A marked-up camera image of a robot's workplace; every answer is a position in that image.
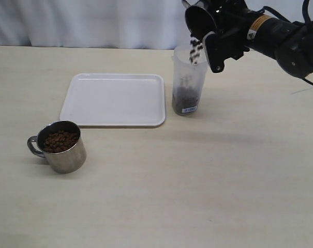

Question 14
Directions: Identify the steel mug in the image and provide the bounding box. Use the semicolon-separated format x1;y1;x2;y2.
185;5;217;40
27;120;87;174

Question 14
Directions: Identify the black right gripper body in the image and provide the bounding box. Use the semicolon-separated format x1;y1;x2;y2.
202;1;257;73

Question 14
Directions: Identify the white curtain backdrop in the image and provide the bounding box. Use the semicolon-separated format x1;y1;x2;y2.
0;0;313;52

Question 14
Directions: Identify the white plastic tray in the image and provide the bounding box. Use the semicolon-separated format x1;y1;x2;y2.
59;73;166;128

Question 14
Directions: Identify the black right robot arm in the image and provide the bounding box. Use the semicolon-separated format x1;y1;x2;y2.
182;1;313;79

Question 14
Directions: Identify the translucent plastic container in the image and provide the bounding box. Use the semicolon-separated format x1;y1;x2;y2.
172;45;208;116

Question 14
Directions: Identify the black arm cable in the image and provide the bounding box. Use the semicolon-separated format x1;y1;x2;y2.
259;0;313;88

